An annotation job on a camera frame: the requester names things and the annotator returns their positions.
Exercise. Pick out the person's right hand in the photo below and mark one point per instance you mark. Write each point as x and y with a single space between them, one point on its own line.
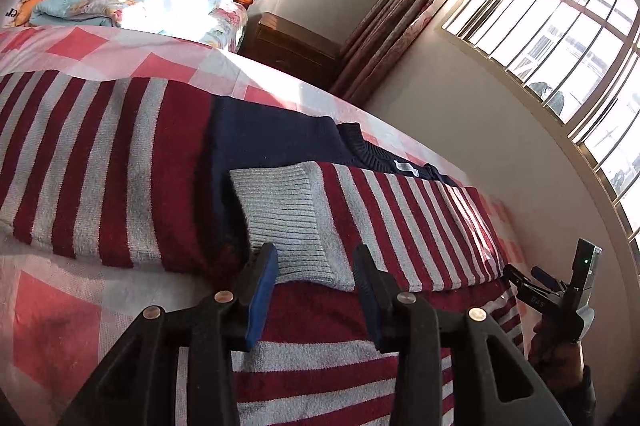
552 351

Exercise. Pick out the pink white checkered bed sheet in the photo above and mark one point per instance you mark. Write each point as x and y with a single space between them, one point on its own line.
65 346

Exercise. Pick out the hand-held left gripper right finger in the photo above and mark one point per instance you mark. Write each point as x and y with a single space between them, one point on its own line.
369 301

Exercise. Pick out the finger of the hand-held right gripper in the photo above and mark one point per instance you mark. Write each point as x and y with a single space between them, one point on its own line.
530 291
542 277

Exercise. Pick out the window with metal grille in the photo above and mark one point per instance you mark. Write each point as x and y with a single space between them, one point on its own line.
565 30

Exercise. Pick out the dark wooden nightstand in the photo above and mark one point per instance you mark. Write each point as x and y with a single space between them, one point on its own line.
290 48

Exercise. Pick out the person's right forearm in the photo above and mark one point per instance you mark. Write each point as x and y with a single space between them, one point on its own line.
582 398

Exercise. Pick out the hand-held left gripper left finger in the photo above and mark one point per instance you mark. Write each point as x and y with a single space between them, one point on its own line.
262 291

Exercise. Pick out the light blue floral folded quilt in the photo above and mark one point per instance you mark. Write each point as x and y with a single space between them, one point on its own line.
145 0

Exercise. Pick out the white printed pillow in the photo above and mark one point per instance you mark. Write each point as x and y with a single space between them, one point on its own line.
10 8

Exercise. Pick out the red grey striped navy sweater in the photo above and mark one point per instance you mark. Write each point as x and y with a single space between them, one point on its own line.
150 165

